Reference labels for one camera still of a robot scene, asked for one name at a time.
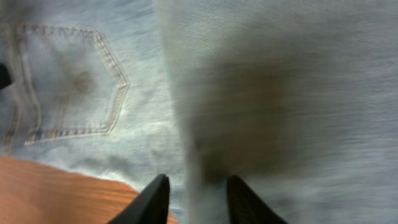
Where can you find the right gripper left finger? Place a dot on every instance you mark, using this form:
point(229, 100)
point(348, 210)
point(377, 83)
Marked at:
point(151, 206)

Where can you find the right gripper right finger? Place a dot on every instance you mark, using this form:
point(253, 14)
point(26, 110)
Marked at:
point(246, 207)

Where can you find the blue denim jeans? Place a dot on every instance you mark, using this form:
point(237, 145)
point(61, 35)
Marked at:
point(298, 97)

